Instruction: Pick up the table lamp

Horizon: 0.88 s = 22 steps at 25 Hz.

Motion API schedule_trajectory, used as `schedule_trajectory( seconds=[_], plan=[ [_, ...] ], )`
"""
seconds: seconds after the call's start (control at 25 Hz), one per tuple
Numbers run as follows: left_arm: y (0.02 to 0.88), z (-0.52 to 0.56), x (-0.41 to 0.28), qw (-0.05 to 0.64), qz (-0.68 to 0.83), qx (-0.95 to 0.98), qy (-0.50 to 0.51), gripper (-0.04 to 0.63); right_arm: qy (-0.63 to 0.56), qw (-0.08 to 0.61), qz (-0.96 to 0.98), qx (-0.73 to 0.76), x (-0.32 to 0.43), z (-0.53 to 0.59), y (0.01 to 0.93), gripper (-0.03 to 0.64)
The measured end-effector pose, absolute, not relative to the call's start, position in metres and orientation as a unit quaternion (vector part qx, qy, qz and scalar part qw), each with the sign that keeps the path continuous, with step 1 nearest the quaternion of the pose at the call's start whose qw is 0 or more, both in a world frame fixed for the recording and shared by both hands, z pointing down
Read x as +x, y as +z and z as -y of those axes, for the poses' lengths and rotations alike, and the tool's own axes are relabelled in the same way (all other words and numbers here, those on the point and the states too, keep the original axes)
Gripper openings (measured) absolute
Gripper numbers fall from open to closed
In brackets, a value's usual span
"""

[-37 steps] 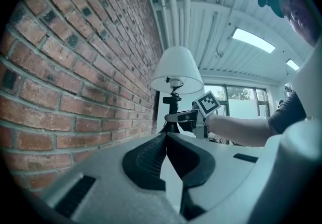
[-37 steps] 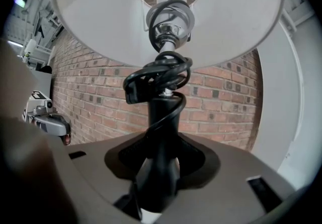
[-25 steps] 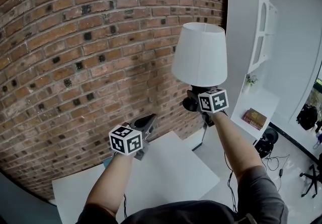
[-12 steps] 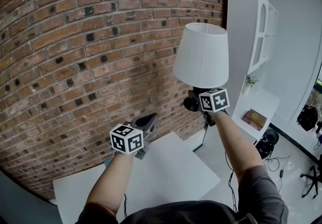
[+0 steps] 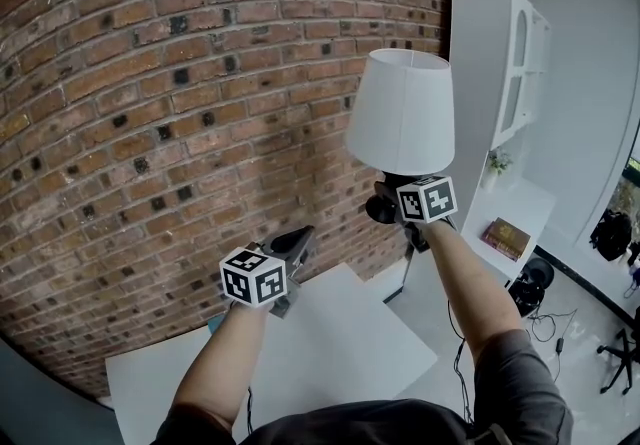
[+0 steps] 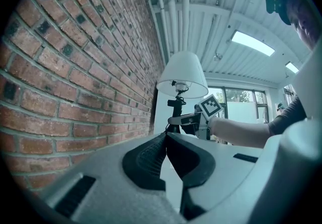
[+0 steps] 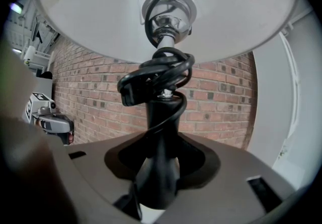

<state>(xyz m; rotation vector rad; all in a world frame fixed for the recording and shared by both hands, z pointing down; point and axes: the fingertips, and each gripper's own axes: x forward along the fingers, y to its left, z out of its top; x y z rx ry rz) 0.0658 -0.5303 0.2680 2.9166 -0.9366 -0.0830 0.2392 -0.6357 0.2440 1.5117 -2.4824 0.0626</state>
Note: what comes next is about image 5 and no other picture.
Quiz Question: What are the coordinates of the white side desk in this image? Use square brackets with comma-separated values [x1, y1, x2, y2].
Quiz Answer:
[459, 147, 557, 290]

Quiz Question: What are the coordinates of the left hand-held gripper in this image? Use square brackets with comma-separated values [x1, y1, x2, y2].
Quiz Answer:
[218, 225, 319, 320]

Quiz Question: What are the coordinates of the black office chair base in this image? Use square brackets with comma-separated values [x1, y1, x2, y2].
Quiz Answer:
[596, 302, 640, 395]

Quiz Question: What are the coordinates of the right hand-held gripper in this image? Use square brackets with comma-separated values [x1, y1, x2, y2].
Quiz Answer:
[373, 173, 459, 254]

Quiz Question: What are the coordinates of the black backpack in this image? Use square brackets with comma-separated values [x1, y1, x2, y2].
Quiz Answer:
[589, 207, 634, 263]

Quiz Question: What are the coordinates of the thin black cable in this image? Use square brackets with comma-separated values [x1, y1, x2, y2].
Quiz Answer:
[243, 385, 256, 437]

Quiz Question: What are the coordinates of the person's left forearm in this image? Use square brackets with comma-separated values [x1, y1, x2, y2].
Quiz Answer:
[171, 301, 287, 434]

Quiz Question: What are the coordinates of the black power adapter cable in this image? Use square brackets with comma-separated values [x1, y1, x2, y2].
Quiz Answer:
[528, 308, 581, 382]

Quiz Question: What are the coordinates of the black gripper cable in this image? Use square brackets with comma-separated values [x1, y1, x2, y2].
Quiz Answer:
[446, 300, 479, 427]

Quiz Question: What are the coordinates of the stack of brown books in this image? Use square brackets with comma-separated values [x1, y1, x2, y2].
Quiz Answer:
[481, 216, 532, 263]

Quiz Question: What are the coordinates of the white shade table lamp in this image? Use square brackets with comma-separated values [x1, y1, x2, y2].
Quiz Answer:
[346, 48, 456, 225]

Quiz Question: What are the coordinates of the small potted plant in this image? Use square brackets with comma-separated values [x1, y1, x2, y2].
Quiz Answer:
[482, 148, 515, 192]

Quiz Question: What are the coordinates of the white wall cabinet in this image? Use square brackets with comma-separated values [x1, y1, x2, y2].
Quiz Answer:
[448, 0, 554, 153]

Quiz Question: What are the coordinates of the person's right forearm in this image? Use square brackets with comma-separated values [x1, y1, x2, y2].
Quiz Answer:
[423, 218, 531, 360]

